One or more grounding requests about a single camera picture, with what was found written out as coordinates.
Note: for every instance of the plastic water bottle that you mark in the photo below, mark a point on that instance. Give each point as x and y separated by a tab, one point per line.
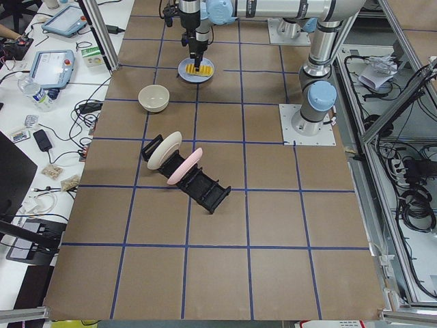
35	93

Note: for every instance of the teach pendant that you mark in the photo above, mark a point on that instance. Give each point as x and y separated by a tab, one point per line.
67	22
53	69

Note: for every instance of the green white carton box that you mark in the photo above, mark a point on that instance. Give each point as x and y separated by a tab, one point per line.
92	57

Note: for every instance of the black phone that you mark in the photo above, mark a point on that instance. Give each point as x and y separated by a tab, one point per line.
42	140

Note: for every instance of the pink plate in rack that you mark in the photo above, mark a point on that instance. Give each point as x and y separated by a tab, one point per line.
183	169

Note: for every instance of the cream ceramic bowl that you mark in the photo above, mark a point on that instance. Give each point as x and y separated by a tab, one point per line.
154	98

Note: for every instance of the black plate rack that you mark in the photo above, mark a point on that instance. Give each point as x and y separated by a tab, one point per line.
207	192

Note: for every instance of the near teach pendant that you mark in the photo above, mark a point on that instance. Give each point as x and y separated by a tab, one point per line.
53	69

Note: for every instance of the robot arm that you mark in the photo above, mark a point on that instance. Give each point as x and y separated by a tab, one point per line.
196	17
319	82

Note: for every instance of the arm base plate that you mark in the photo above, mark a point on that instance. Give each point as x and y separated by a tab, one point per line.
298	132

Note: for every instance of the light blue plate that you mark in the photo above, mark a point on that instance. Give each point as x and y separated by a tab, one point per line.
194	78

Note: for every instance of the black power adapter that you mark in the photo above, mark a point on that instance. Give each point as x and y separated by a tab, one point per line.
90	107

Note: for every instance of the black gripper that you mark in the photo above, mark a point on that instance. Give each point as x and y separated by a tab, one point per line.
188	21

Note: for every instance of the striped yellow bread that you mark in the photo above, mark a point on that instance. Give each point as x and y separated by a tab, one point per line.
201	71

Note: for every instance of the aluminium frame post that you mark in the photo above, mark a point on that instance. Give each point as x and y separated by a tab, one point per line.
98	28

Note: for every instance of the cream plate in rack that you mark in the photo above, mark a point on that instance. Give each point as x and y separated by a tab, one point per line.
165	149

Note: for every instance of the far teach pendant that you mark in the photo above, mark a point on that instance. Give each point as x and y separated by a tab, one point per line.
67	22

